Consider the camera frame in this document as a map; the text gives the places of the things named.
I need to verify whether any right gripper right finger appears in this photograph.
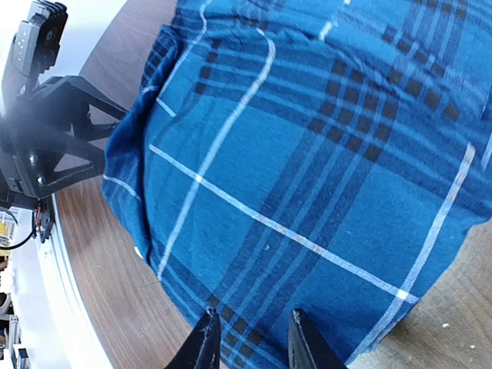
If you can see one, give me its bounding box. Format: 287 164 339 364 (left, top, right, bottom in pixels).
288 309 347 369

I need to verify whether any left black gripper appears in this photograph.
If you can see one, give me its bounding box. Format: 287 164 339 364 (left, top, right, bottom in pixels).
1 76 128 210

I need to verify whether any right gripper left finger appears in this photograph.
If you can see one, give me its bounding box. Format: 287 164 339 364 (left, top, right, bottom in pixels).
165 309 221 369

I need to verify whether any blue plaid long sleeve shirt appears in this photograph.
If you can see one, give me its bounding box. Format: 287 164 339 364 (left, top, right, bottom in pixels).
102 1 491 368

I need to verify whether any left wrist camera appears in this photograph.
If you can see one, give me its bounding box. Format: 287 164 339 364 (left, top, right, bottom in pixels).
12 1 68 92

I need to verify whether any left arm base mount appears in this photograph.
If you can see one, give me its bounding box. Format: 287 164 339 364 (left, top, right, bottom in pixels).
32 197 55 244

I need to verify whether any front aluminium rail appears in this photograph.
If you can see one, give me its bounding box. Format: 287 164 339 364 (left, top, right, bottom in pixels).
10 218 112 368

